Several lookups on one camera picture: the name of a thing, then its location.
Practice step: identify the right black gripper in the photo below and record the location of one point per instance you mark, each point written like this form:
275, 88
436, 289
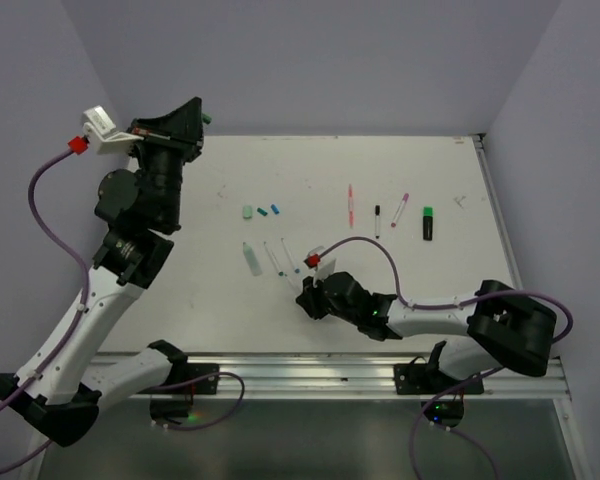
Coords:
308, 298

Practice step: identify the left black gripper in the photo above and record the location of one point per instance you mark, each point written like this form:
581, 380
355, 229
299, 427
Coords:
185, 124

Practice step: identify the teal capped white marker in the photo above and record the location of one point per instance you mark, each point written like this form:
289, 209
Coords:
273, 259

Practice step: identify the blue capped white marker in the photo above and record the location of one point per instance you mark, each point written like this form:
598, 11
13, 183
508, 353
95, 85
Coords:
290, 257

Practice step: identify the light green highlighter body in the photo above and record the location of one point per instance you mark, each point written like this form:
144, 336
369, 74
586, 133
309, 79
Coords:
251, 260

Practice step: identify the black capped white marker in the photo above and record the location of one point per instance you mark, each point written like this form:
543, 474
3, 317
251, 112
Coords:
377, 221

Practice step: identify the purple capped marker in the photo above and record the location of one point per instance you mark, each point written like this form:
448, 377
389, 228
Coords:
399, 211

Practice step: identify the black green highlighter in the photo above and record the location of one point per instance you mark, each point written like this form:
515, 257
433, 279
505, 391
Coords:
428, 222

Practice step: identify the dark green capped marker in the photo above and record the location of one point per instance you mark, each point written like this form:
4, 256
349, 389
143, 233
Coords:
293, 284

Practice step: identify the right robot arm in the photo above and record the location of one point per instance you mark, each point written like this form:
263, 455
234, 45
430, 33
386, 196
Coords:
496, 327

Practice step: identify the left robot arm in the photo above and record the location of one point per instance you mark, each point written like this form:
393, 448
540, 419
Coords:
52, 391

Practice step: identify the pink pen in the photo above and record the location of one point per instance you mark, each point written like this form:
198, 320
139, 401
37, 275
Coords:
351, 206

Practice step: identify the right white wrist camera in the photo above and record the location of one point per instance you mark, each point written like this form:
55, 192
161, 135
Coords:
320, 264

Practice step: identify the aluminium rail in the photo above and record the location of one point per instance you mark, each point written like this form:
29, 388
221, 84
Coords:
364, 377

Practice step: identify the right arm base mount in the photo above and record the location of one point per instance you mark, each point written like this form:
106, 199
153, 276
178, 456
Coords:
423, 377

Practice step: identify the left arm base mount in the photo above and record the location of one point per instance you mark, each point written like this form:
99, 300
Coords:
173, 401

